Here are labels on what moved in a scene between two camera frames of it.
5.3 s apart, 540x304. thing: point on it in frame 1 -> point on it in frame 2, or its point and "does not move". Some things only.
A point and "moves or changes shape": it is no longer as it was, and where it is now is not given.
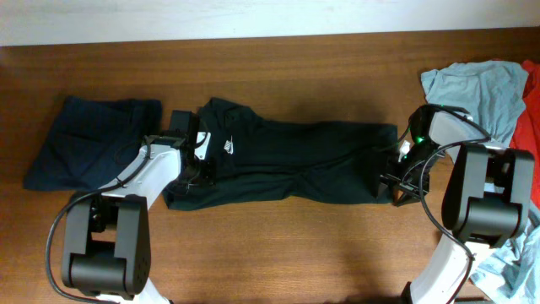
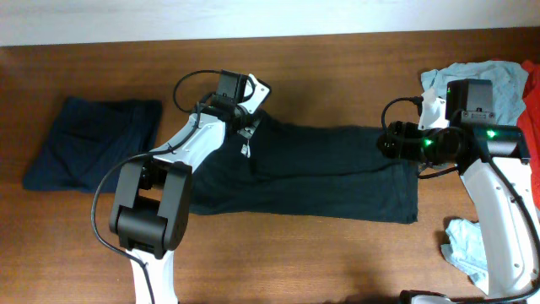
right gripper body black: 413,179 -> 410,142
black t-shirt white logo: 256,160 moves or changes shape
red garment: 526,134 does not move
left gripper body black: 203,173 -> 249,122
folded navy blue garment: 91,141 does not move
